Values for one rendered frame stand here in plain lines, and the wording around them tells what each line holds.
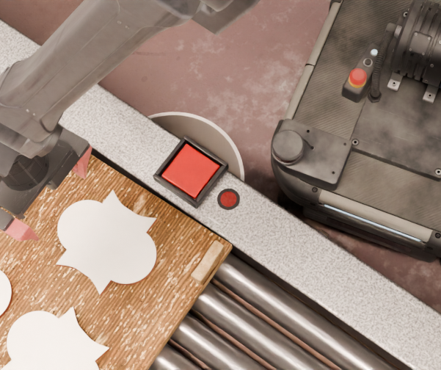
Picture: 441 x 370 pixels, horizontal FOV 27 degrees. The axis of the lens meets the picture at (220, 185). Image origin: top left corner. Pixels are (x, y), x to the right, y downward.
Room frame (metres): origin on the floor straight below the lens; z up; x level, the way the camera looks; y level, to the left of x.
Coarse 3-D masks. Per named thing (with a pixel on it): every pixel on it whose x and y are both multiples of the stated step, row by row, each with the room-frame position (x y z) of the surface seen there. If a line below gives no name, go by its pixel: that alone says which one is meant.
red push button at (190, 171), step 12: (180, 156) 0.49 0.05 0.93; (192, 156) 0.49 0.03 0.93; (204, 156) 0.49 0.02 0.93; (168, 168) 0.48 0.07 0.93; (180, 168) 0.48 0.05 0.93; (192, 168) 0.47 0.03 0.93; (204, 168) 0.47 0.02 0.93; (216, 168) 0.47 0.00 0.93; (168, 180) 0.46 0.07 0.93; (180, 180) 0.46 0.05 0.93; (192, 180) 0.46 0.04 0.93; (204, 180) 0.45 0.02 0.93; (192, 192) 0.44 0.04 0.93
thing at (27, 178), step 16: (64, 144) 0.44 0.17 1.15; (32, 160) 0.41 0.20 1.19; (48, 160) 0.42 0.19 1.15; (64, 160) 0.42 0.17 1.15; (16, 176) 0.40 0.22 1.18; (32, 176) 0.40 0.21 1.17; (48, 176) 0.40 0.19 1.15; (0, 192) 0.39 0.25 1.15; (16, 192) 0.39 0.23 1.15; (32, 192) 0.39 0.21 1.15; (16, 208) 0.37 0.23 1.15
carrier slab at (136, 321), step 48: (48, 192) 0.47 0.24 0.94; (96, 192) 0.46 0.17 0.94; (144, 192) 0.45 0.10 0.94; (0, 240) 0.41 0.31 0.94; (48, 240) 0.40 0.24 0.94; (192, 240) 0.37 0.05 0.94; (48, 288) 0.33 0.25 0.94; (144, 288) 0.31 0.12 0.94; (192, 288) 0.30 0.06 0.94; (0, 336) 0.28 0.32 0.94; (96, 336) 0.26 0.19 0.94; (144, 336) 0.25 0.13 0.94
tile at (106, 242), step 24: (72, 216) 0.43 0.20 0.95; (96, 216) 0.42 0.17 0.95; (120, 216) 0.41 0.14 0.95; (72, 240) 0.39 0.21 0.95; (96, 240) 0.39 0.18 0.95; (120, 240) 0.38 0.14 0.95; (144, 240) 0.38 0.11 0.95; (72, 264) 0.36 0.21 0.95; (96, 264) 0.35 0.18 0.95; (120, 264) 0.35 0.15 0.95; (144, 264) 0.34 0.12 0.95; (96, 288) 0.32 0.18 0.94
